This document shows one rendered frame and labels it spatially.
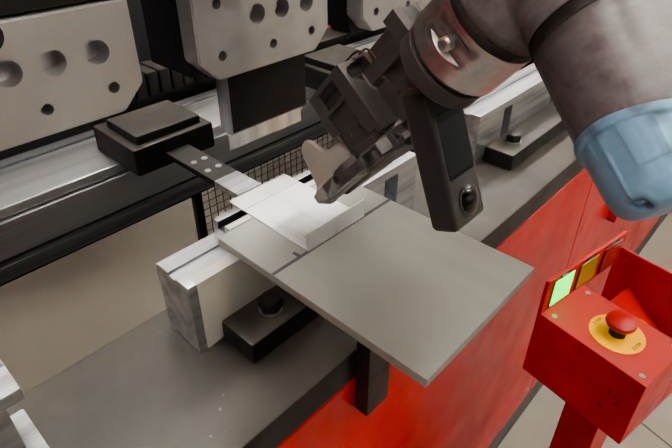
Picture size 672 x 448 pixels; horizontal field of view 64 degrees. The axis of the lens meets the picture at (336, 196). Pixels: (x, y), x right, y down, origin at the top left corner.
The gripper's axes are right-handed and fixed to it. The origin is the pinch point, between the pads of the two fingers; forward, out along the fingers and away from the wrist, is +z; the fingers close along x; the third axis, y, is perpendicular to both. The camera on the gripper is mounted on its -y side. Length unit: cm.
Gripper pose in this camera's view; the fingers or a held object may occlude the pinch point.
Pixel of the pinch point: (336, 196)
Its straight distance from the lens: 54.1
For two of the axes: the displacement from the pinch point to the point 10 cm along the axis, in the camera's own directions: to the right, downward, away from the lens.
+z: -4.7, 4.1, 7.8
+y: -5.6, -8.2, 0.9
